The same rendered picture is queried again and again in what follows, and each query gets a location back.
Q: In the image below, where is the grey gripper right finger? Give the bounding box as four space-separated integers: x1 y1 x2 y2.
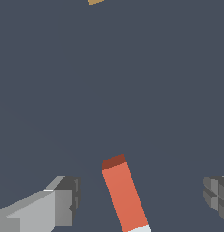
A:
202 175 224 224

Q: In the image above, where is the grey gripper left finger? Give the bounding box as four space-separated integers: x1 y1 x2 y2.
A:
0 175 82 232

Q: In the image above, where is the orange peg with white end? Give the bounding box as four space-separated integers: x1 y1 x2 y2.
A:
101 153 151 232

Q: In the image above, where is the tan wooden box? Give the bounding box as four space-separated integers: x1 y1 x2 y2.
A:
87 0 106 6

